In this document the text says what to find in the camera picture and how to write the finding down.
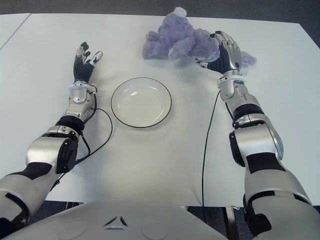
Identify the grey robot torso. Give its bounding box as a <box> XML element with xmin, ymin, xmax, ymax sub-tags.
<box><xmin>24</xmin><ymin>201</ymin><xmax>228</xmax><ymax>240</ymax></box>

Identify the white plate with black rim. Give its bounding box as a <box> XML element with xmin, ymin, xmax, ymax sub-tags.
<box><xmin>110</xmin><ymin>77</ymin><xmax>173</xmax><ymax>130</ymax></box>

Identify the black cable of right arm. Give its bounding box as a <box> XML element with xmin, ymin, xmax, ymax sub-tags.
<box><xmin>201</xmin><ymin>92</ymin><xmax>222</xmax><ymax>208</ymax></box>

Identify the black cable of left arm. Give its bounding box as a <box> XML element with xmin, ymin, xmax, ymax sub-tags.
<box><xmin>74</xmin><ymin>107</ymin><xmax>113</xmax><ymax>166</ymax></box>

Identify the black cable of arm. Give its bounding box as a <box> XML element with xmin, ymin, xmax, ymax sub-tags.
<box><xmin>201</xmin><ymin>92</ymin><xmax>222</xmax><ymax>208</ymax></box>
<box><xmin>74</xmin><ymin>107</ymin><xmax>113</xmax><ymax>166</ymax></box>

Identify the purple plush doll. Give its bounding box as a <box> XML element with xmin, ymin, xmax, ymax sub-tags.
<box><xmin>141</xmin><ymin>7</ymin><xmax>258</xmax><ymax>66</ymax></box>

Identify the robot left hand black silver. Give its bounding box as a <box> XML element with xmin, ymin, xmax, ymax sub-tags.
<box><xmin>73</xmin><ymin>41</ymin><xmax>104</xmax><ymax>83</ymax></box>

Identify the robot right hand black silver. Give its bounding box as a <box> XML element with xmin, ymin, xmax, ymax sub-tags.
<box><xmin>195</xmin><ymin>30</ymin><xmax>243</xmax><ymax>76</ymax></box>

